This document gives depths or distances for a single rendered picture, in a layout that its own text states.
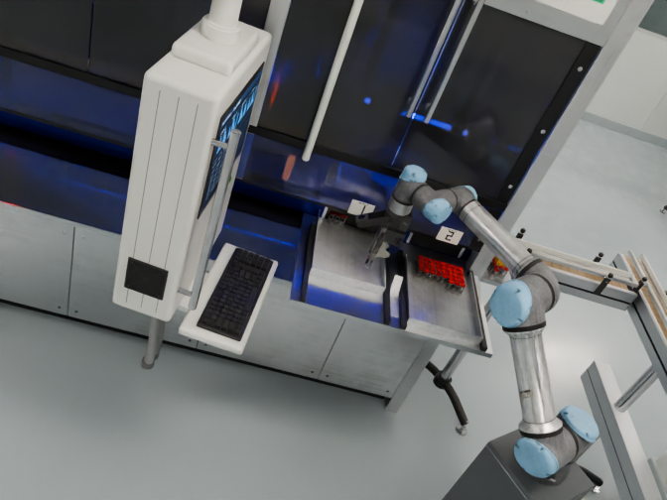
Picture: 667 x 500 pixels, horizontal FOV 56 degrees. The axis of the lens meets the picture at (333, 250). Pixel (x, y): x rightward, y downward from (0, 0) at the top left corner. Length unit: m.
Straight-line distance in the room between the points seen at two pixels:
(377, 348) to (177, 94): 1.57
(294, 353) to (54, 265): 1.03
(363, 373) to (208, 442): 0.72
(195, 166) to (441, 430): 1.95
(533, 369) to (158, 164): 1.10
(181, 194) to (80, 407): 1.30
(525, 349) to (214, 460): 1.37
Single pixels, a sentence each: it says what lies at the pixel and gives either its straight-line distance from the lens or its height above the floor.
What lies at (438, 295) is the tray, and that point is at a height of 0.88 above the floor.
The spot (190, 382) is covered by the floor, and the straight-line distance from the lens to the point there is 2.82.
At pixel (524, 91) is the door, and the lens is 2.10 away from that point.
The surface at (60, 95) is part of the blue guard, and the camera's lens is 2.27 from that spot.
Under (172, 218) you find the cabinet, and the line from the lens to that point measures 1.68.
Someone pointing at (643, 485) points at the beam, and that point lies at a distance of 2.71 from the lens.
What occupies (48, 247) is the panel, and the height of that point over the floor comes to 0.44.
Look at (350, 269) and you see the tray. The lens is 2.19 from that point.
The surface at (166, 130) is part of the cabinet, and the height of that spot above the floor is 1.43.
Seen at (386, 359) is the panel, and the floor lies 0.32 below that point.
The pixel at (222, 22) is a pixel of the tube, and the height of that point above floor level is 1.64.
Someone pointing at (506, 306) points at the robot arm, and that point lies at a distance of 1.73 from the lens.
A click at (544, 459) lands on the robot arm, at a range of 1.83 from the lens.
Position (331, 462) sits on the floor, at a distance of 2.76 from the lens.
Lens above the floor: 2.22
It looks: 37 degrees down
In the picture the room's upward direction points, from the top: 22 degrees clockwise
